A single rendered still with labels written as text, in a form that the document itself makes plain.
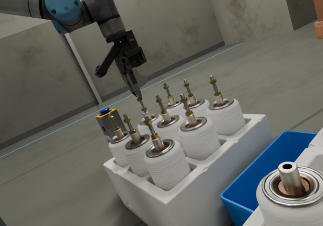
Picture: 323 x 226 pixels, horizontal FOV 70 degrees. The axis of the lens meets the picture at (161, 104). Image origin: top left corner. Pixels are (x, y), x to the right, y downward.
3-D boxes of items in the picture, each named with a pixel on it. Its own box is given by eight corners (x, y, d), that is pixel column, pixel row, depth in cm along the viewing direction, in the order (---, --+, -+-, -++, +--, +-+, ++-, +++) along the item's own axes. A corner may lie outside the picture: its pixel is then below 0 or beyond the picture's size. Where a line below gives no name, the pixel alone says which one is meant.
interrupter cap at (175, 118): (180, 122, 68) (180, 120, 68) (156, 131, 69) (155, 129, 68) (179, 114, 75) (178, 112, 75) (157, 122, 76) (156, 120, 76)
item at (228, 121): (233, 146, 78) (216, 98, 74) (261, 149, 71) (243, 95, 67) (218, 163, 73) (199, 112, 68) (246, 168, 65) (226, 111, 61)
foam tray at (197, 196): (196, 267, 52) (165, 204, 48) (124, 205, 85) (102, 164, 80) (282, 166, 71) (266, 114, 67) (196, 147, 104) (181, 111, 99)
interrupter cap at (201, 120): (201, 131, 57) (200, 128, 57) (176, 134, 61) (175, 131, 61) (211, 116, 63) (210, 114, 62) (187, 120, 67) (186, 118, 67)
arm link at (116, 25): (101, 23, 69) (96, 29, 76) (107, 38, 70) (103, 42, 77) (123, 15, 72) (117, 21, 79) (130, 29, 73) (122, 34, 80)
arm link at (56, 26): (41, 4, 62) (80, -10, 64) (50, 13, 73) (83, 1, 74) (55, 33, 64) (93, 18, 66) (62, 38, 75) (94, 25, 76)
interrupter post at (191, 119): (196, 127, 60) (192, 115, 59) (188, 128, 62) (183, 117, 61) (199, 122, 62) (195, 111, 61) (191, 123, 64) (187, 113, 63)
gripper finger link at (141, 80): (155, 90, 77) (142, 64, 76) (140, 97, 75) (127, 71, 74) (152, 91, 79) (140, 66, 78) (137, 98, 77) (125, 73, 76)
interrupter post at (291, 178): (299, 196, 28) (292, 174, 27) (279, 191, 30) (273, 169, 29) (307, 184, 29) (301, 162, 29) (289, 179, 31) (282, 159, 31)
